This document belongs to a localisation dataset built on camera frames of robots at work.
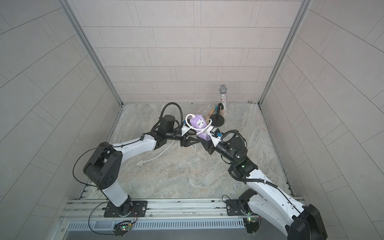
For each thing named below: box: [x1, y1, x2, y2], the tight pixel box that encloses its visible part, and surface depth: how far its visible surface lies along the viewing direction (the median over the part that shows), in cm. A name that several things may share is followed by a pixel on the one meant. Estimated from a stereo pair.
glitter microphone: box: [218, 84, 229, 116], surface depth 87 cm
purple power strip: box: [190, 114, 211, 141], surface depth 62 cm
